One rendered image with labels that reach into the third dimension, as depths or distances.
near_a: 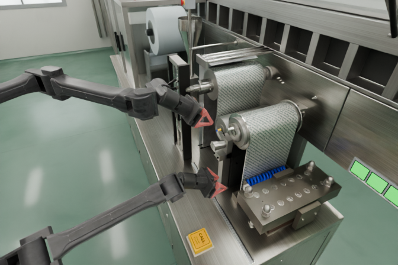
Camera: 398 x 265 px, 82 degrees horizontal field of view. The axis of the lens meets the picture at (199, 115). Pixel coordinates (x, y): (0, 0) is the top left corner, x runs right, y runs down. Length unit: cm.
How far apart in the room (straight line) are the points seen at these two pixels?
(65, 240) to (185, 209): 51
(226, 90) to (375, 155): 57
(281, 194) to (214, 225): 30
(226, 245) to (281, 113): 55
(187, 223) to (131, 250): 106
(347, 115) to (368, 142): 11
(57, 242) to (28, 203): 194
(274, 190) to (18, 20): 595
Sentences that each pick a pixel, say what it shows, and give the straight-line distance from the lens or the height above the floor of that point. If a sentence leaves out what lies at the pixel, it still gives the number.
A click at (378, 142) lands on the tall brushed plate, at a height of 132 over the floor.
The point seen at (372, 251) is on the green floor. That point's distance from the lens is 237.
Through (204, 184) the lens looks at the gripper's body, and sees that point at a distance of 86.
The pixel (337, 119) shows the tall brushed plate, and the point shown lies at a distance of 99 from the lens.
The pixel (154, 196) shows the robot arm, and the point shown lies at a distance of 75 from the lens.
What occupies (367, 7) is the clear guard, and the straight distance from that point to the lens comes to 91.
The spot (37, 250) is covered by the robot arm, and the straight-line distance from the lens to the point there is 76.
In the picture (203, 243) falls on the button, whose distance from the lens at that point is 97.
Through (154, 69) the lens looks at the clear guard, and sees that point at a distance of 171.
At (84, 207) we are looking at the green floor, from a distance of 239.
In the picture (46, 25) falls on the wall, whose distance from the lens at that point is 623.
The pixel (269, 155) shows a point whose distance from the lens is 101.
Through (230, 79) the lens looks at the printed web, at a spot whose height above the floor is 138.
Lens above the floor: 179
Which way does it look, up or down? 34 degrees down
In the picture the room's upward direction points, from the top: straight up
